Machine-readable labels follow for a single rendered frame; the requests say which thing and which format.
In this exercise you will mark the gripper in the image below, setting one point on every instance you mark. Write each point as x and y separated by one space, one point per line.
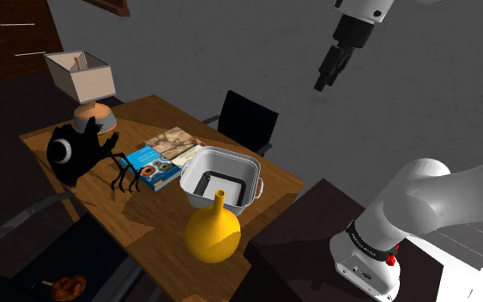
352 31

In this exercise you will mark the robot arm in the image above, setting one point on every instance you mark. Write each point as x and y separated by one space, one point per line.
412 200

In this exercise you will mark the black chair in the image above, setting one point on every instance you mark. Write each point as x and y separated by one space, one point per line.
245 121

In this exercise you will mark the white square pot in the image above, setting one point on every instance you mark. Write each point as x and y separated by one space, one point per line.
220 167

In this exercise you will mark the beige map-cover book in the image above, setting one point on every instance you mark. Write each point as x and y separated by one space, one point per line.
174 142

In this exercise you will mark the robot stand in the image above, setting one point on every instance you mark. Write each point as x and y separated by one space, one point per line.
308 242

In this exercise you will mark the blue book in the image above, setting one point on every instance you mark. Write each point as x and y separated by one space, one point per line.
151 167

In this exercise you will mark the yellow round vase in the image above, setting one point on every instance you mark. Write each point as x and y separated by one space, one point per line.
212 236

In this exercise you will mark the wooden desk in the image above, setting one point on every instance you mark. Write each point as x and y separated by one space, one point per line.
149 217

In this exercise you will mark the table lamp with square shade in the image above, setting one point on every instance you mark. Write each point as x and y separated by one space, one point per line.
84 79

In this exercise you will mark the black bird figure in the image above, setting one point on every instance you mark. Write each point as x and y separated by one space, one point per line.
76 157

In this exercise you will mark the brown chest of drawers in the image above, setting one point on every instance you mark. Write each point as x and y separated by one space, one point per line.
15 33

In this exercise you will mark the brown round object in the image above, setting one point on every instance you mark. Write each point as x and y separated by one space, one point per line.
68 287

